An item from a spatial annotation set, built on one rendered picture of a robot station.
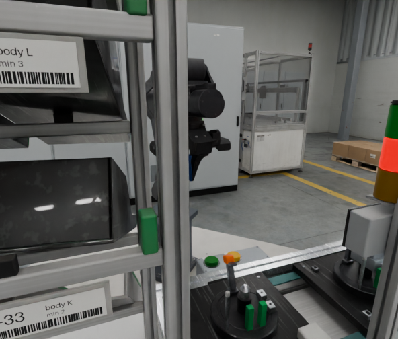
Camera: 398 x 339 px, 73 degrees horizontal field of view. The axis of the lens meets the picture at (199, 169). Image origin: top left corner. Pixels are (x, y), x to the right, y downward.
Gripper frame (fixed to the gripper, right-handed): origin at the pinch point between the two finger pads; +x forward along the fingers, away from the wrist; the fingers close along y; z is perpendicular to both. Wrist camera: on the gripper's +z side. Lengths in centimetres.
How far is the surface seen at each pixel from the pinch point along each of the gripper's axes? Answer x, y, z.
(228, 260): 19.2, 4.4, 12.3
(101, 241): -4.7, -20.4, 38.0
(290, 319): 28.9, 13.9, 22.9
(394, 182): -3.3, 22.0, 33.1
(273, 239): 123, 134, -145
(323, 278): 28.8, 30.2, 14.8
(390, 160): -6.6, 21.6, 32.2
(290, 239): 124, 149, -138
